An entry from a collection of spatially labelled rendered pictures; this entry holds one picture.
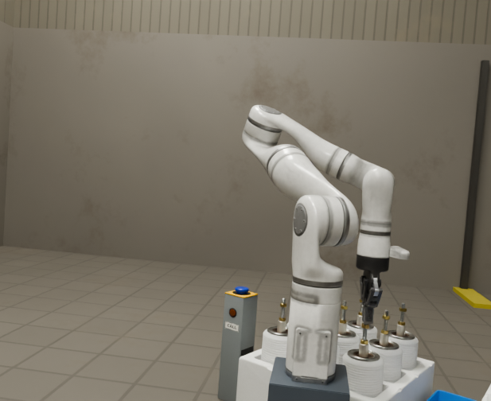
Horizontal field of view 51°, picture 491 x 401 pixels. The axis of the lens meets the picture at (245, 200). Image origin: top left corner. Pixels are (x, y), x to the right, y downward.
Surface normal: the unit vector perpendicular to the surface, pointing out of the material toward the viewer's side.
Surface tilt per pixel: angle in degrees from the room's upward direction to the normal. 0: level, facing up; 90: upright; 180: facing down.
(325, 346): 90
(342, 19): 90
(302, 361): 90
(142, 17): 90
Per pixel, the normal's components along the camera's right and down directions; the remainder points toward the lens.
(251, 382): -0.61, 0.00
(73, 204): -0.14, 0.04
